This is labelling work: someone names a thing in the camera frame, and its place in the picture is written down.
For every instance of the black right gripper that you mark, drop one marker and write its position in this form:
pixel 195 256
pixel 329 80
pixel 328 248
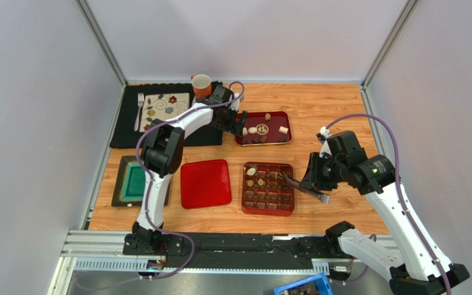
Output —
pixel 311 176

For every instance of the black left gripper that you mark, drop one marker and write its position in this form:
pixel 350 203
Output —
pixel 233 126

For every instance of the red chocolate serving tray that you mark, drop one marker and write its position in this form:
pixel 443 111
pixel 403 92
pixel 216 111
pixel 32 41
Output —
pixel 268 128

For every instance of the metal serving tongs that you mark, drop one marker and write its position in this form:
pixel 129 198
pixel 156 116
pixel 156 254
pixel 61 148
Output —
pixel 287 180

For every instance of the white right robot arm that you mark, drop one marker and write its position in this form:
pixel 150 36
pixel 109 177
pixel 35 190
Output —
pixel 419 266

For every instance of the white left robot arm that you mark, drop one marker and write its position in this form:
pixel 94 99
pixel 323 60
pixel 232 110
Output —
pixel 160 153

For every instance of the red chocolate box with tray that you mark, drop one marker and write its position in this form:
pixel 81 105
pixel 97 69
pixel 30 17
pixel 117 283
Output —
pixel 271 199

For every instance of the orange mug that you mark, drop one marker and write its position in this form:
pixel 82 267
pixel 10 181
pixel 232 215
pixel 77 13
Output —
pixel 202 85

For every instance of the floral square plate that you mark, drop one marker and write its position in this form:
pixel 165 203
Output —
pixel 163 107

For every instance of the red tin lid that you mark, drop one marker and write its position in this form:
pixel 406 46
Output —
pixel 205 184

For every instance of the silver fork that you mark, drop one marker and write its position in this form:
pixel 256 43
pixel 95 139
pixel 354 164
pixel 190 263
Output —
pixel 140 102

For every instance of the black cloth placemat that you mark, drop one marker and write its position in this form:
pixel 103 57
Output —
pixel 124 136

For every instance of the turquoise glazed dark plate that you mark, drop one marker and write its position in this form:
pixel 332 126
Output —
pixel 130 182

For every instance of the blue plastic bin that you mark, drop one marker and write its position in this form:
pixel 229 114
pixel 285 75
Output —
pixel 316 284

